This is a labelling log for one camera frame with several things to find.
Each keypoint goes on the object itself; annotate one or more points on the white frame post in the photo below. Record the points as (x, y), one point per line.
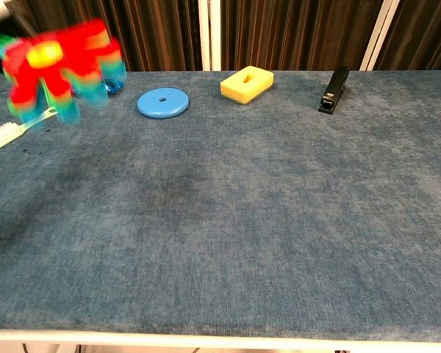
(379, 36)
(209, 36)

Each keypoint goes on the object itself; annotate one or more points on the red hand clapper toy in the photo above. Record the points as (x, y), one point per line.
(51, 70)

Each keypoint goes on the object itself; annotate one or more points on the blue disc with hole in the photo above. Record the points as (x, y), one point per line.
(169, 108)

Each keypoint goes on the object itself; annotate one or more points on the light green brush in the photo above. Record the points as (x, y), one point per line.
(3, 134)

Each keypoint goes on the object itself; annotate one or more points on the black stapler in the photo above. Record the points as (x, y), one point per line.
(334, 88)

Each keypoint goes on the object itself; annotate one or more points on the yellow sponge block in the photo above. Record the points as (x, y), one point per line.
(235, 90)

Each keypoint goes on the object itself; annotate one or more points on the blue plastic packet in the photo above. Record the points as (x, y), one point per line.
(115, 87)

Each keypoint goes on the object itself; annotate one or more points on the blue table cloth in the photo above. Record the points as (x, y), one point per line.
(279, 220)

